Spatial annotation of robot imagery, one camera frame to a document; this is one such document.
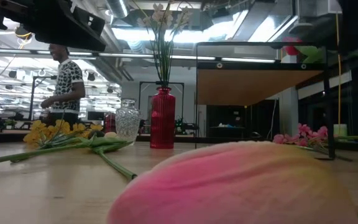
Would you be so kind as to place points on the red ribbed glass vase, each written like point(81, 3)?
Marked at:
point(163, 118)

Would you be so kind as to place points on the red background container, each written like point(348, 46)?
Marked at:
point(110, 123)

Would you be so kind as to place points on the person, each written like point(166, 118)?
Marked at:
point(67, 84)

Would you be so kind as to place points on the dark artificial tulip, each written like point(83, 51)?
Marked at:
point(95, 134)

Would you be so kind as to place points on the silver ventilation duct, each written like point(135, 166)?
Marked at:
point(117, 7)

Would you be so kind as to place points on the black round ceiling device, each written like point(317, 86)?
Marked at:
point(23, 31)

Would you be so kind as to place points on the light green cup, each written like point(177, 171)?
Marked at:
point(340, 130)

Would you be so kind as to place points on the pink artificial tulip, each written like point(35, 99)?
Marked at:
point(228, 186)

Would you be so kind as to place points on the wooden shelf with black frame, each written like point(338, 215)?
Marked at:
point(253, 84)

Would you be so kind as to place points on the white ceiling unit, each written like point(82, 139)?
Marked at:
point(325, 6)

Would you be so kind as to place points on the clear cut glass vase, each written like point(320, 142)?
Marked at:
point(127, 121)

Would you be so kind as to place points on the red artificial tulip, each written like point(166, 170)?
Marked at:
point(291, 46)

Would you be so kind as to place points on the yellow artificial flower bunch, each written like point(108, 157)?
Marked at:
point(39, 127)

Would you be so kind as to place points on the pink blossom flower bunch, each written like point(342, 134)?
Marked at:
point(303, 133)

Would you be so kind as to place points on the white artificial flower bunch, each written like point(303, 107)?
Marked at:
point(163, 62)

